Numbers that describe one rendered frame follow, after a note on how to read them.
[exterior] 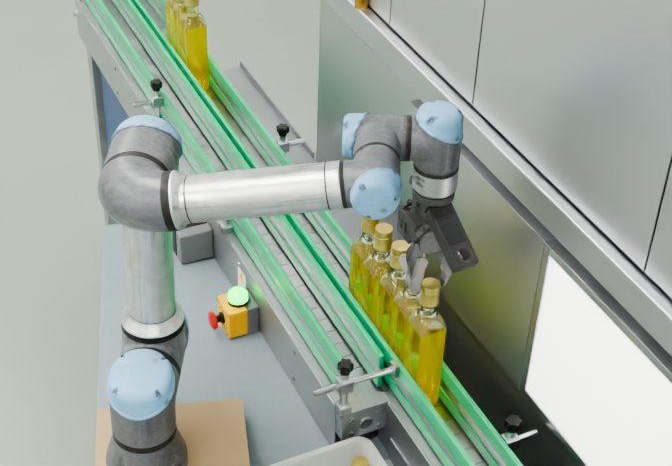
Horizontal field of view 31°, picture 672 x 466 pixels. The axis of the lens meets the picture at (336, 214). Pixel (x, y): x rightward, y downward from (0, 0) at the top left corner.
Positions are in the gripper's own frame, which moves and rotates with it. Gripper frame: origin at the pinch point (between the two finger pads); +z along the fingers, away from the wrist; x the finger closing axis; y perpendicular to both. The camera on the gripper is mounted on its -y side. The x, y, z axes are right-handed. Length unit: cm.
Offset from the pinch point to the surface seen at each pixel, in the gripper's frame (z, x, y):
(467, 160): -16.6, -12.3, 10.9
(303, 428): 40.4, 18.0, 12.8
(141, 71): 21, 11, 125
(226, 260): 35, 14, 61
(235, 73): 27, -14, 125
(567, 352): -0.8, -11.7, -24.6
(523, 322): 2.6, -11.7, -12.4
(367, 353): 22.8, 5.9, 10.4
